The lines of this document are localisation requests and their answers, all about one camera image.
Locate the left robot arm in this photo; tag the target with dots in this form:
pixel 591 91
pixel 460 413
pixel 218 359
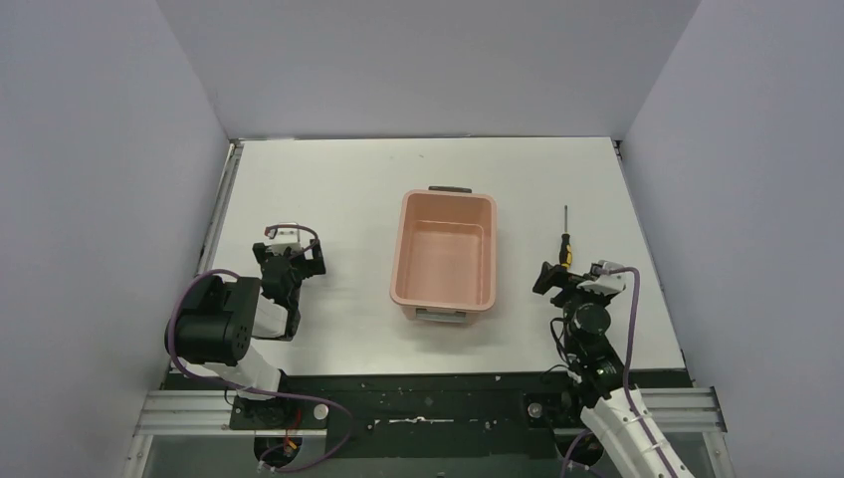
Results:
pixel 215 321

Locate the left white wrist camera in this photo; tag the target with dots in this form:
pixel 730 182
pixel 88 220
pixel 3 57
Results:
pixel 284 238

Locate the aluminium front rail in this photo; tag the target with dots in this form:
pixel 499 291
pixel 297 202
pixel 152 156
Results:
pixel 213 413

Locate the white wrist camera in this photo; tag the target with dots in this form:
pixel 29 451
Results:
pixel 601 281
pixel 284 238

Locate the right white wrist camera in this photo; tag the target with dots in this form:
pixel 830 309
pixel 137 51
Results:
pixel 601 281

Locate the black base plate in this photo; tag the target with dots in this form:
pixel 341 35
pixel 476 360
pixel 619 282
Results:
pixel 425 440

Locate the black yellow screwdriver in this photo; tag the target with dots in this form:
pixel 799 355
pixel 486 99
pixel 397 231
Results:
pixel 565 251

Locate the left side aluminium rail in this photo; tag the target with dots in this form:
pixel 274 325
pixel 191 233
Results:
pixel 224 190

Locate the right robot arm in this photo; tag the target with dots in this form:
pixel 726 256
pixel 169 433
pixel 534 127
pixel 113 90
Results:
pixel 611 405

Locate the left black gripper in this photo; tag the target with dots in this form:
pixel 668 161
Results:
pixel 295 265

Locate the aluminium rail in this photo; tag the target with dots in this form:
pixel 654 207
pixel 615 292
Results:
pixel 213 413
pixel 224 190

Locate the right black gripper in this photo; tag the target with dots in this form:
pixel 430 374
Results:
pixel 565 284

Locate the pink plastic bin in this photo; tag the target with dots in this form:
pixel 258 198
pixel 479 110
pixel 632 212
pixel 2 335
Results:
pixel 445 261

